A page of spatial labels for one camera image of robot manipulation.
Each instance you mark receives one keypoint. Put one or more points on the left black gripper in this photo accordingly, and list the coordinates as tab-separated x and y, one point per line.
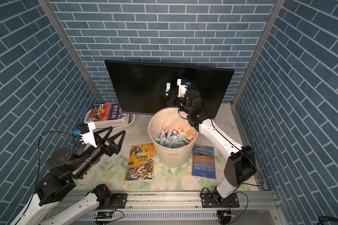
111	148

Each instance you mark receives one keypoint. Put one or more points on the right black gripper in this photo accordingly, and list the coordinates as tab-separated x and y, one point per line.
174	101

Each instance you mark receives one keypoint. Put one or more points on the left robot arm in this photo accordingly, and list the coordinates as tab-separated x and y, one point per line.
65	166

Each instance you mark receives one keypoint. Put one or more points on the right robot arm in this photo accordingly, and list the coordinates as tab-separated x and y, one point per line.
240	164

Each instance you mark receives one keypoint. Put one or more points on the black computer monitor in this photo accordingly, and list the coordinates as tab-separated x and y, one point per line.
140	88

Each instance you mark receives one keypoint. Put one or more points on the pile of discarded sticky notes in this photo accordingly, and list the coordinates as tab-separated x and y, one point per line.
174	137

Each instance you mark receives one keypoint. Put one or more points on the white plastic basket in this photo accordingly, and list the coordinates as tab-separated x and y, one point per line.
124	126

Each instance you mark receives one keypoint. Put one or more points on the red blue encyclopedia book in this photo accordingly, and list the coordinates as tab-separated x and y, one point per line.
102	114

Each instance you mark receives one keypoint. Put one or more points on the yellow illustrated book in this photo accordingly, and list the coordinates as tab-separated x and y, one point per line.
141	163

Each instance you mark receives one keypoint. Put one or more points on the white lined trash bin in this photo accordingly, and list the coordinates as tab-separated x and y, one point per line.
171	117

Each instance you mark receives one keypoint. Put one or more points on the small green circuit board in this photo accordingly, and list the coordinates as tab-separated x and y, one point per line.
104	215

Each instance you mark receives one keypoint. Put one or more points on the blue sea cover book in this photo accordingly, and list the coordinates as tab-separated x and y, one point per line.
203	161

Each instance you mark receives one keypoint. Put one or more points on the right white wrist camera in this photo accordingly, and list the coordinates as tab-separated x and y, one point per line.
183	86

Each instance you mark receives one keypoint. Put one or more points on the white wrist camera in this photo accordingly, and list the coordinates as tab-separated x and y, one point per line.
183	86
86	131

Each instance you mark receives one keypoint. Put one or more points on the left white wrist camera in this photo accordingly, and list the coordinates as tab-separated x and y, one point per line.
86	131

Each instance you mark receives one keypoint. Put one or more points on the aluminium mounting rail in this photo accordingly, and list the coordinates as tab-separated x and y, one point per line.
192	207

